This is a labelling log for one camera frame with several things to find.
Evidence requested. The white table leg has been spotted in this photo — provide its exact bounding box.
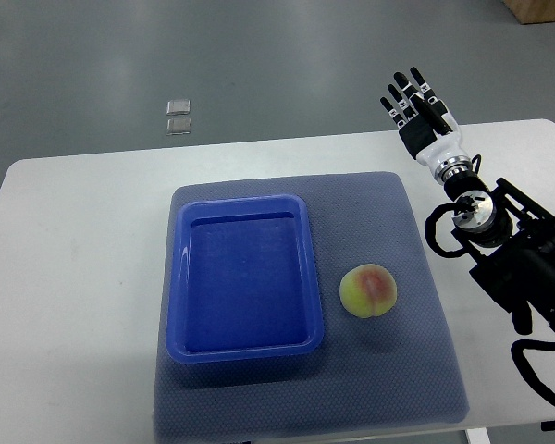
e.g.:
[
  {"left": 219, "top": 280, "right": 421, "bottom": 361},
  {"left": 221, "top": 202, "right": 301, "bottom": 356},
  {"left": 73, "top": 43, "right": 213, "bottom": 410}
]
[{"left": 464, "top": 427, "right": 491, "bottom": 444}]

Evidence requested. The upper metal floor plate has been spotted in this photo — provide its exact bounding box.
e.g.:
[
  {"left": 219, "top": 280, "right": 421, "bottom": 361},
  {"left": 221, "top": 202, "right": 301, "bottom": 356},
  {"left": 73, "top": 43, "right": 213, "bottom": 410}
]
[{"left": 166, "top": 98, "right": 191, "bottom": 116}]

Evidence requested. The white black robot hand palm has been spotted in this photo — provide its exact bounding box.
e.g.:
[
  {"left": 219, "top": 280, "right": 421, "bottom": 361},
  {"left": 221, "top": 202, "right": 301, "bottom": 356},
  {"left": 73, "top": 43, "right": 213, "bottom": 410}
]
[{"left": 398, "top": 108, "right": 466, "bottom": 167}]

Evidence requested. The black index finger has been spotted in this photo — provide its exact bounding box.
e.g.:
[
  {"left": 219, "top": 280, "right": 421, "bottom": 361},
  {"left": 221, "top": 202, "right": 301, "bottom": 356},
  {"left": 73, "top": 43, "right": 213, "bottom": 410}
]
[{"left": 410, "top": 67, "right": 447, "bottom": 114}]

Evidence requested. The blue grey textured mat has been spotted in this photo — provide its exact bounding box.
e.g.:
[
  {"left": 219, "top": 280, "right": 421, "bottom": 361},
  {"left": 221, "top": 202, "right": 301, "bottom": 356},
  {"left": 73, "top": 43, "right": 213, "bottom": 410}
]
[{"left": 154, "top": 172, "right": 469, "bottom": 443}]

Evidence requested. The metal floor plate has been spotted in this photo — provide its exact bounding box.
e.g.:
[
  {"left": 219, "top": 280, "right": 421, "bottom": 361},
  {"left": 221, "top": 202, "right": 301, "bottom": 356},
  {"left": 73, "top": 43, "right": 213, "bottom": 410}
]
[
  {"left": 166, "top": 98, "right": 191, "bottom": 116},
  {"left": 166, "top": 117, "right": 191, "bottom": 136}
]

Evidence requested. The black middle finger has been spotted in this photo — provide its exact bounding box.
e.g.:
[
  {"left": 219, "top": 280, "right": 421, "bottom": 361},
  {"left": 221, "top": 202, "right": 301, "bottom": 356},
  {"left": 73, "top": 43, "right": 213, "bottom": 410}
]
[{"left": 393, "top": 72, "right": 418, "bottom": 114}]

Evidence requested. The lower metal floor plate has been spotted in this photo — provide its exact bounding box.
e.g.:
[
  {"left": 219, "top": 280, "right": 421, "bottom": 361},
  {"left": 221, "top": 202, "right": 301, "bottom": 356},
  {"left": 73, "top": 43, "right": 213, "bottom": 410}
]
[{"left": 166, "top": 117, "right": 191, "bottom": 136}]

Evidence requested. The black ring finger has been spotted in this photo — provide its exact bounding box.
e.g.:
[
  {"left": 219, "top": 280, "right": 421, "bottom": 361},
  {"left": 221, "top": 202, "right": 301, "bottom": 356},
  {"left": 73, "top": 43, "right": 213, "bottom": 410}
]
[{"left": 388, "top": 83, "right": 418, "bottom": 123}]

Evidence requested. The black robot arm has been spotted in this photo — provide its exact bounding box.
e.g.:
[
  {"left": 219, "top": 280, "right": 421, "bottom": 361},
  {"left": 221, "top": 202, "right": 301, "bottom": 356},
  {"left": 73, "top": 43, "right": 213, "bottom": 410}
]
[{"left": 380, "top": 68, "right": 555, "bottom": 407}]

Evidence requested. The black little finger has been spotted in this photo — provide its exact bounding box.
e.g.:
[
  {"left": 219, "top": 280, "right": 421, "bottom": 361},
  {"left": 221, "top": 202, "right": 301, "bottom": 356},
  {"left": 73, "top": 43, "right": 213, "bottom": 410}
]
[{"left": 380, "top": 97, "right": 409, "bottom": 130}]

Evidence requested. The yellow red peach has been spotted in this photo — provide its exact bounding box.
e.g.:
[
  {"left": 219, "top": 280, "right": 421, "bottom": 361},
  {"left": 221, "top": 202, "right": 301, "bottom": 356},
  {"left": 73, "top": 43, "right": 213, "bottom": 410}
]
[{"left": 339, "top": 264, "right": 398, "bottom": 319}]

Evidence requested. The blue plastic tray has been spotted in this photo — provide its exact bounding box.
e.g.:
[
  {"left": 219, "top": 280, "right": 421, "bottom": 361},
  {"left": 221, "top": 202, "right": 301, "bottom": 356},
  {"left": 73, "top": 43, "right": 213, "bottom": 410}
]
[{"left": 166, "top": 194, "right": 324, "bottom": 364}]

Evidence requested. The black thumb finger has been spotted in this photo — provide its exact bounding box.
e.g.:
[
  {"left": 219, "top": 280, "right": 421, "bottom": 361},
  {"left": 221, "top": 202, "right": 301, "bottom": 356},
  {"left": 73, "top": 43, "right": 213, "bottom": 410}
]
[{"left": 412, "top": 93, "right": 452, "bottom": 135}]

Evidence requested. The brown cardboard box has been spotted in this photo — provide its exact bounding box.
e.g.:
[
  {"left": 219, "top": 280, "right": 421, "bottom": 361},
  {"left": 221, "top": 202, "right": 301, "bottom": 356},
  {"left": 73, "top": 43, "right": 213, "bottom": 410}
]
[{"left": 502, "top": 0, "right": 555, "bottom": 25}]

